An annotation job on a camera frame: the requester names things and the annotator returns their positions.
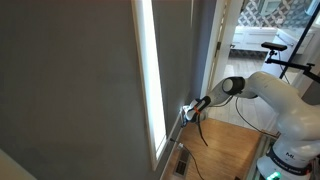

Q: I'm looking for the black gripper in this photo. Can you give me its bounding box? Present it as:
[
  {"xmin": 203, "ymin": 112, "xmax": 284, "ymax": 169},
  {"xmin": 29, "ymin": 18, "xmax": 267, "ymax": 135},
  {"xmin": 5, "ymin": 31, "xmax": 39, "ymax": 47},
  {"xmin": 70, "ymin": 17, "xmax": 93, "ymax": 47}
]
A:
[{"xmin": 181, "ymin": 105, "xmax": 198, "ymax": 127}]

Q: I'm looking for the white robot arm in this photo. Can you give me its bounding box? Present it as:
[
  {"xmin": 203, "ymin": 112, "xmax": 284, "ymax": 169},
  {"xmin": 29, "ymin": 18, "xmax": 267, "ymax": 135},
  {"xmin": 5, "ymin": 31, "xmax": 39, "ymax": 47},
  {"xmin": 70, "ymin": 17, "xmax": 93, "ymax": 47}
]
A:
[{"xmin": 183, "ymin": 71, "xmax": 320, "ymax": 180}]

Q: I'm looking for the floor air vent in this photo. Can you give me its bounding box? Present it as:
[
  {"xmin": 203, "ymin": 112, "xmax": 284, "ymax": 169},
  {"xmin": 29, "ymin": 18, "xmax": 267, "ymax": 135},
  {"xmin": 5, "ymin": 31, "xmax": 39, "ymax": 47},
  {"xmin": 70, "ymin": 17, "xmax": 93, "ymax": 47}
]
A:
[{"xmin": 174, "ymin": 149, "xmax": 190, "ymax": 177}]

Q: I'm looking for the white bathroom cabinet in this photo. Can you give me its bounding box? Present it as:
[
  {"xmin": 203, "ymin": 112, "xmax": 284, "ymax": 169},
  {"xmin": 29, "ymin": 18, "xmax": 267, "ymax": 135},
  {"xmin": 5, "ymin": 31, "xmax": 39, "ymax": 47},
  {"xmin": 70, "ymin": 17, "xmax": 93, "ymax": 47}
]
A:
[{"xmin": 230, "ymin": 26, "xmax": 304, "ymax": 52}]

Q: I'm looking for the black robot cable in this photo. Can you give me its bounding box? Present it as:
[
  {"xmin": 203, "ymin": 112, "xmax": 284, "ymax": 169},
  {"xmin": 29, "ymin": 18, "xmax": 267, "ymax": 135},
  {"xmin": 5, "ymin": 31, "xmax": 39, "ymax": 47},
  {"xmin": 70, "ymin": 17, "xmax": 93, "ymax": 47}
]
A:
[{"xmin": 196, "ymin": 96, "xmax": 278, "ymax": 148}]

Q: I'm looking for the white wall outlet with plug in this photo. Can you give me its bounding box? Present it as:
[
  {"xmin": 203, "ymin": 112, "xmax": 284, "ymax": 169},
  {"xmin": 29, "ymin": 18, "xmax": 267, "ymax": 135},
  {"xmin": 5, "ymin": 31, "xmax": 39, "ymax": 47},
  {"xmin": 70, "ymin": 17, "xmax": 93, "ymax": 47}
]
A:
[{"xmin": 170, "ymin": 138, "xmax": 184, "ymax": 150}]

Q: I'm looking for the black power cord on floor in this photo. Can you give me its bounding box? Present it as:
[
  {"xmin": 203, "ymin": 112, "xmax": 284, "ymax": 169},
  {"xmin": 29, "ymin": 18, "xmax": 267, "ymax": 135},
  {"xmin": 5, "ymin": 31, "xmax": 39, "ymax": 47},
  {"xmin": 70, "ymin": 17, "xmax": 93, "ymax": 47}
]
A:
[{"xmin": 182, "ymin": 145, "xmax": 206, "ymax": 180}]

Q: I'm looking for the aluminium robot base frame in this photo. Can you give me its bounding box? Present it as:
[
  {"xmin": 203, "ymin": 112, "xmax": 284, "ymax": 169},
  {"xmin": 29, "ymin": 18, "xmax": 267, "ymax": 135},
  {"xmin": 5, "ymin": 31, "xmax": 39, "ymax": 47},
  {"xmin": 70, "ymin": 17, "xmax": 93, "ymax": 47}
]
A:
[{"xmin": 244, "ymin": 135, "xmax": 276, "ymax": 180}]

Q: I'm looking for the white door frame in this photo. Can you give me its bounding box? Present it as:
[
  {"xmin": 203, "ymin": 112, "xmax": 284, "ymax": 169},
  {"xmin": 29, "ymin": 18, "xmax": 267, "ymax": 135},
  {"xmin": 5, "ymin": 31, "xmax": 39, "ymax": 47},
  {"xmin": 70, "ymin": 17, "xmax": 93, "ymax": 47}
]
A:
[{"xmin": 200, "ymin": 0, "xmax": 245, "ymax": 96}]

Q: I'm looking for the white window frame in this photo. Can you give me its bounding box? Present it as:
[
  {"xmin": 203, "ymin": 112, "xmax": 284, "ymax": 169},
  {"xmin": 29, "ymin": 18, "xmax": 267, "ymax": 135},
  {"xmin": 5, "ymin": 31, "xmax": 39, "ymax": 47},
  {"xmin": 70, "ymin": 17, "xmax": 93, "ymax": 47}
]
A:
[{"xmin": 131, "ymin": 0, "xmax": 167, "ymax": 171}]

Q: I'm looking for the black camera on stand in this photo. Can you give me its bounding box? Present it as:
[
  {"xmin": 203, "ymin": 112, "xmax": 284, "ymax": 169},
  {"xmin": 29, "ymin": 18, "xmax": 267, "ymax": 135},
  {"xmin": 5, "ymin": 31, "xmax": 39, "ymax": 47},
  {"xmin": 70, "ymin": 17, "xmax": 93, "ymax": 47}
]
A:
[{"xmin": 261, "ymin": 0, "xmax": 320, "ymax": 83}]

